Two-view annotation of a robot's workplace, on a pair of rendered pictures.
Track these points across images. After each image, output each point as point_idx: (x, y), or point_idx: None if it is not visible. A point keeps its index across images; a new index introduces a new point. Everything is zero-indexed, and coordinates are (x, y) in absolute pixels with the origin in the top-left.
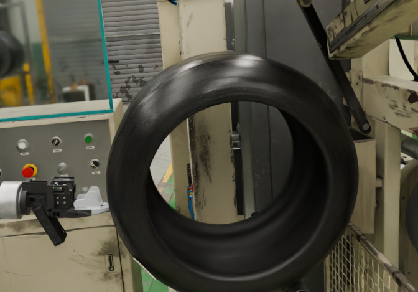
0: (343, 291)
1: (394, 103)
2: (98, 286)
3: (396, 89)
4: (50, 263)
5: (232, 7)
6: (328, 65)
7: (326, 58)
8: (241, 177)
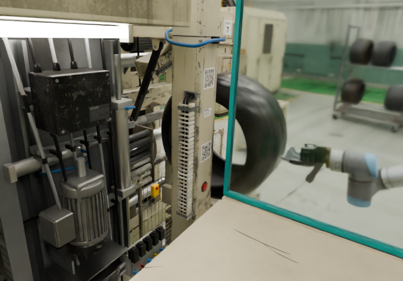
0: (158, 199)
1: (132, 100)
2: None
3: (134, 93)
4: None
5: (118, 48)
6: (146, 85)
7: (150, 79)
8: (121, 217)
